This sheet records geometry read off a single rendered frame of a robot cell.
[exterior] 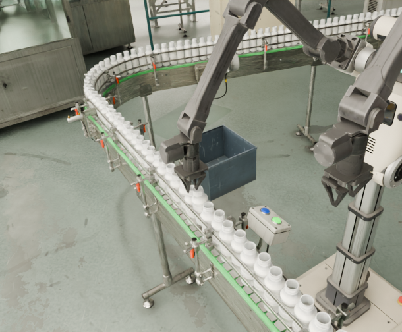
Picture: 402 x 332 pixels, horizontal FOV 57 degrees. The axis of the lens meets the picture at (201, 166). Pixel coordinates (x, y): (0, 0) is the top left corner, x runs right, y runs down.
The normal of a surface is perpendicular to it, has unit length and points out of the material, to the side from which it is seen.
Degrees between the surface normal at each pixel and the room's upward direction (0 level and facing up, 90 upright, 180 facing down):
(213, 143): 90
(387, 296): 0
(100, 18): 90
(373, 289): 0
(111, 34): 90
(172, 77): 90
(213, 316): 0
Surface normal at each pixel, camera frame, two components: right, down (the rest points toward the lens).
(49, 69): 0.53, 0.47
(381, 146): -0.85, 0.36
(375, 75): -0.70, -0.23
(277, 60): 0.25, 0.55
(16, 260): -0.07, -0.81
